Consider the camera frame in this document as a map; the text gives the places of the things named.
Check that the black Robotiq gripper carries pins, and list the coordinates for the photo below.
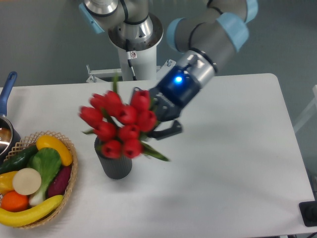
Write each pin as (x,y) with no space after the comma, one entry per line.
(173,93)

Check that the red tulip bouquet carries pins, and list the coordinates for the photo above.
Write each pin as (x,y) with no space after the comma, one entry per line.
(121,128)

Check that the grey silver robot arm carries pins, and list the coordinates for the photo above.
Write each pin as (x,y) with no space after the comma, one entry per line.
(183,58)

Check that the dark grey ribbed vase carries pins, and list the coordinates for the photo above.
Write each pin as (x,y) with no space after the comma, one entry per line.
(113,168)

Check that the green bok choy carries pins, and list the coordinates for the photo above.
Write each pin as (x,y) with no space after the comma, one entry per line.
(47,163)

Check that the purple sweet potato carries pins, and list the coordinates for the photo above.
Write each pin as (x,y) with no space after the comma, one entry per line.
(60,183)

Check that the woven wicker basket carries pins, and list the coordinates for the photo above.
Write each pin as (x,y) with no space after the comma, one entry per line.
(31,140)

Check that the dark green cucumber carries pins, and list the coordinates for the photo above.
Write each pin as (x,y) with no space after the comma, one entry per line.
(18,161)

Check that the round beige radish slice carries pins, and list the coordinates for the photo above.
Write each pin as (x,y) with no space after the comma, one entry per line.
(26,181)

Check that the yellow bell pepper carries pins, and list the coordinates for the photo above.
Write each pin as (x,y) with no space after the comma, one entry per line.
(5,182)

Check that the orange fruit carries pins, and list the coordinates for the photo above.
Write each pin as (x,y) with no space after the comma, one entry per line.
(14,202)

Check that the yellow banana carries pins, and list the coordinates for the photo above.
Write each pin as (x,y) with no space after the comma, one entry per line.
(26,217)

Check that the black device at edge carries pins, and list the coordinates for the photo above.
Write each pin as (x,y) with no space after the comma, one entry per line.
(308,211)

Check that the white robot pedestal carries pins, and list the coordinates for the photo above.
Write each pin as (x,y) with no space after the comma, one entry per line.
(134,65)

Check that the blue handled saucepan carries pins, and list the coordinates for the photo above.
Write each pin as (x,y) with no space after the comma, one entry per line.
(8,135)

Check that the white frame at right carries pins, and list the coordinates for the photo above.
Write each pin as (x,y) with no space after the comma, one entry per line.
(307,112)

